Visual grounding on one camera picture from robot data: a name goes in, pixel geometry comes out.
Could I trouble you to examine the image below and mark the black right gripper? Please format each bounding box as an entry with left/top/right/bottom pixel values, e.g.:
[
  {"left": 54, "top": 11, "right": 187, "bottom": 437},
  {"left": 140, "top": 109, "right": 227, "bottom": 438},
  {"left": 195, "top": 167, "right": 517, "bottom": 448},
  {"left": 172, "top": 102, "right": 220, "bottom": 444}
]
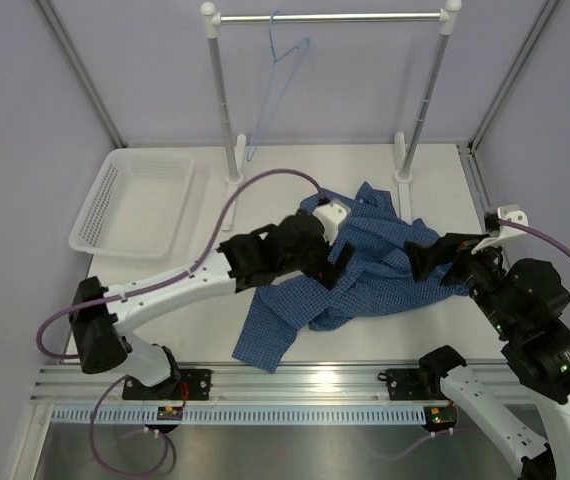
[{"left": 403, "top": 231, "right": 517, "bottom": 335}]

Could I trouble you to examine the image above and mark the blue plaid shirt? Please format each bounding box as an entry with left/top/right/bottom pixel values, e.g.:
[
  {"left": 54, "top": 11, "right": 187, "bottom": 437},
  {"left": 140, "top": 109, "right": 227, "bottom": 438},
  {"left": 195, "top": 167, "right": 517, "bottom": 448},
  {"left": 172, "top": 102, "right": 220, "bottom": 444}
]
[{"left": 232, "top": 183, "right": 468, "bottom": 373}]

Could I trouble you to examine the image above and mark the light blue wire hanger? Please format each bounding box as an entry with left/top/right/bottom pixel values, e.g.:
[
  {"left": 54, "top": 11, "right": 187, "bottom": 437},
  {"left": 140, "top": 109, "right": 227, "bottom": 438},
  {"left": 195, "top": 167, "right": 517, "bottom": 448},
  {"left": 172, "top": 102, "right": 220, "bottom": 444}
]
[{"left": 245, "top": 10, "right": 311, "bottom": 162}]

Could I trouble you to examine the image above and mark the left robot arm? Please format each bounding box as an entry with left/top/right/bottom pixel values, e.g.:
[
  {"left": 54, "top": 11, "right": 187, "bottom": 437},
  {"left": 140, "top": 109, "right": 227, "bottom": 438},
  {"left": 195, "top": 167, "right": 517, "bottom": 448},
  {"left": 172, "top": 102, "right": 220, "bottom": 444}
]
[{"left": 69, "top": 202, "right": 354, "bottom": 400}]

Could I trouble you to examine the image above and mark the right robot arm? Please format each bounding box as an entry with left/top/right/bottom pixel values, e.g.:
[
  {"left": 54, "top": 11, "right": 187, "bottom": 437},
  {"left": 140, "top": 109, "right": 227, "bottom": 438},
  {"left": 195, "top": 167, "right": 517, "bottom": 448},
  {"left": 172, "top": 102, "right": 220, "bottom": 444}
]
[{"left": 404, "top": 233, "right": 570, "bottom": 479}]

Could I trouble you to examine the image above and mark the white and silver clothes rack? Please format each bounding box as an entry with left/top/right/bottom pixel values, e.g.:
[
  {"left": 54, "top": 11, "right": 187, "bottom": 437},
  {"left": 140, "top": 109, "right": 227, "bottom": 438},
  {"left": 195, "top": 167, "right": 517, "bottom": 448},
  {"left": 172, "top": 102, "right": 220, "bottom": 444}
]
[{"left": 199, "top": 1, "right": 463, "bottom": 222}]

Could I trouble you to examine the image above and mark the white plastic basket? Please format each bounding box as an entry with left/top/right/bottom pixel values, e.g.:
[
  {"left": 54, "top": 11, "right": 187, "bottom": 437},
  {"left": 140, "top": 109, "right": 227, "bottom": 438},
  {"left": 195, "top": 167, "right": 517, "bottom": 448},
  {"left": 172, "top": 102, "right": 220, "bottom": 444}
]
[{"left": 68, "top": 148, "right": 195, "bottom": 260}]

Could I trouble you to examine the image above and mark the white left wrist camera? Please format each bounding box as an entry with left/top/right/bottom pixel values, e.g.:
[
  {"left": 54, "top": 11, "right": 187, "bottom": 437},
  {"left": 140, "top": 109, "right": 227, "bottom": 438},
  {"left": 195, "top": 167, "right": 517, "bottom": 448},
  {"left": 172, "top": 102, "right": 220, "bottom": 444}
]
[{"left": 312, "top": 199, "right": 351, "bottom": 246}]

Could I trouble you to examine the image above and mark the aluminium mounting rail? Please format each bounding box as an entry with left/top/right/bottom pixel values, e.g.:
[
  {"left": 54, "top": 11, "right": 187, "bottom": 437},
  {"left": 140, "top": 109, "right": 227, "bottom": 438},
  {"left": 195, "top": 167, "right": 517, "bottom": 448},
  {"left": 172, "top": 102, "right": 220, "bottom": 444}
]
[{"left": 30, "top": 364, "right": 389, "bottom": 405}]

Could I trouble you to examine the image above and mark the aluminium frame post right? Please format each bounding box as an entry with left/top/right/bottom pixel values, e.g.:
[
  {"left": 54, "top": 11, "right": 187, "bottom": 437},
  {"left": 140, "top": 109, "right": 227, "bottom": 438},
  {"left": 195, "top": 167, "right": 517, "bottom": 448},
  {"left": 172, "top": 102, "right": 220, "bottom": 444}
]
[{"left": 468, "top": 0, "right": 564, "bottom": 154}]

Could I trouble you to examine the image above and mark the aluminium frame post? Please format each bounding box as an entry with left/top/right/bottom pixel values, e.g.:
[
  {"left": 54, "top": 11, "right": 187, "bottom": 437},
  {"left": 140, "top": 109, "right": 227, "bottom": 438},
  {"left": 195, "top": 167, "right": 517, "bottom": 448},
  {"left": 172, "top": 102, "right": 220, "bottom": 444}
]
[
  {"left": 468, "top": 0, "right": 564, "bottom": 154},
  {"left": 34, "top": 0, "right": 127, "bottom": 149}
]

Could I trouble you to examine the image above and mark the white slotted cable duct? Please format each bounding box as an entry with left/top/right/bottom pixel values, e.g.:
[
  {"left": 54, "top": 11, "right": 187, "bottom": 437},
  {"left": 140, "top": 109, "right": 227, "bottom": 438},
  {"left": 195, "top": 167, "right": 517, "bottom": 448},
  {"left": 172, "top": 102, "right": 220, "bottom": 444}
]
[{"left": 51, "top": 404, "right": 427, "bottom": 426}]

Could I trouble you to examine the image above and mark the aluminium frame post left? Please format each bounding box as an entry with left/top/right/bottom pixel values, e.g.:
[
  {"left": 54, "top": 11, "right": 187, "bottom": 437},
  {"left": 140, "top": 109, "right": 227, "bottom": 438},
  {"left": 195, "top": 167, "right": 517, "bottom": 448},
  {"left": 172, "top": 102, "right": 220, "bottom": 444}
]
[{"left": 34, "top": 0, "right": 127, "bottom": 149}]

